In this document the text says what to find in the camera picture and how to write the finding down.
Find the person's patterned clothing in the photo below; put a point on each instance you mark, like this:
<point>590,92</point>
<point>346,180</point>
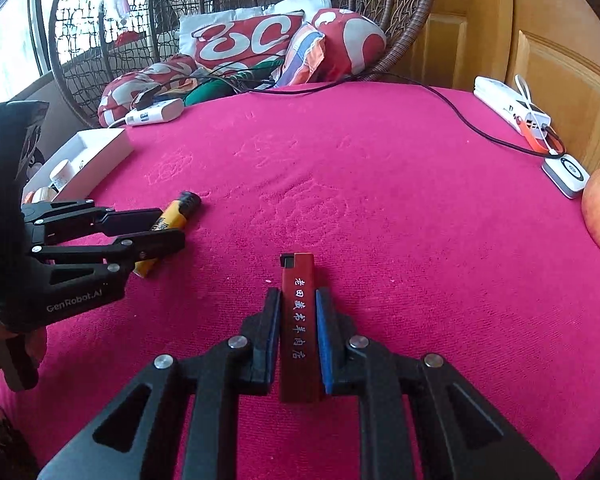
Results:
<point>2,450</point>

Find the rectangular red white pillow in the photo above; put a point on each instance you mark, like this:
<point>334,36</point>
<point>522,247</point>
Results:
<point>250,40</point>

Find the red lighter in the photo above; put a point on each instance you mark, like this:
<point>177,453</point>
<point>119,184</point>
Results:
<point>300,320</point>

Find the wooden door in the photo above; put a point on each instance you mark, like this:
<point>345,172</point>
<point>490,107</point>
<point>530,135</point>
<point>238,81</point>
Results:
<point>555,20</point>

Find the white tray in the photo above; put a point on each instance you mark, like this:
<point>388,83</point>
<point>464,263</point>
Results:
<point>105,152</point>

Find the wicker hanging chair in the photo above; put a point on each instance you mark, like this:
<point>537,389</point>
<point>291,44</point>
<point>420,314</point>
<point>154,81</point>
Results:
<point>405,20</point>

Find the glass window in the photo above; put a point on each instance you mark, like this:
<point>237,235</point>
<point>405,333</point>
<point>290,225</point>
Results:
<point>5,45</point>

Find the brown plug adapter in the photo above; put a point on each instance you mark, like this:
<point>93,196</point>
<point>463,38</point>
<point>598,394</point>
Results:
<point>142,100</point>

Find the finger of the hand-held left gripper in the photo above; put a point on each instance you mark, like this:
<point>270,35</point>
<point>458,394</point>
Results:
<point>155,245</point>
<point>130,220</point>

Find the green cloth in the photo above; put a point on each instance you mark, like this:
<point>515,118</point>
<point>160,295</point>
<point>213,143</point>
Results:
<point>210,92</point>

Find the pink tablecloth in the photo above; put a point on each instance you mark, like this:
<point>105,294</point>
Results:
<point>380,235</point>

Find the red hanging ornament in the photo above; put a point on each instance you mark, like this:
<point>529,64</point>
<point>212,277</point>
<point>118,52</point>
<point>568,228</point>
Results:
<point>130,38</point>

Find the round red white pillow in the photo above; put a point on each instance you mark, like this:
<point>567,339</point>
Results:
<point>350,45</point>
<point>145,85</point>

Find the checkered pillow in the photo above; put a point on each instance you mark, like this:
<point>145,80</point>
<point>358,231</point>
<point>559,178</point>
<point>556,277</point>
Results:
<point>302,57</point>

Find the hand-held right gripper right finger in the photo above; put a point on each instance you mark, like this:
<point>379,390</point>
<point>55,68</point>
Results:
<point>325,340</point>

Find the white socket power strip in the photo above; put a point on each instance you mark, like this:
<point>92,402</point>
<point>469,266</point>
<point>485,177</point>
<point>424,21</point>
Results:
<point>155,114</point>

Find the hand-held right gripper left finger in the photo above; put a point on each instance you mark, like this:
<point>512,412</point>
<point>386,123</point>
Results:
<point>272,340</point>

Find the white pill bottle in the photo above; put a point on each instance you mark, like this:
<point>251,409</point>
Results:
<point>61,175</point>

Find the white USB power strip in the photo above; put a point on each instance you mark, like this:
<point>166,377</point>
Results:
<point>505,100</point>

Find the yellow lighter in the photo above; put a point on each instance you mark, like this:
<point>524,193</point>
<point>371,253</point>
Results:
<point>172,212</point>

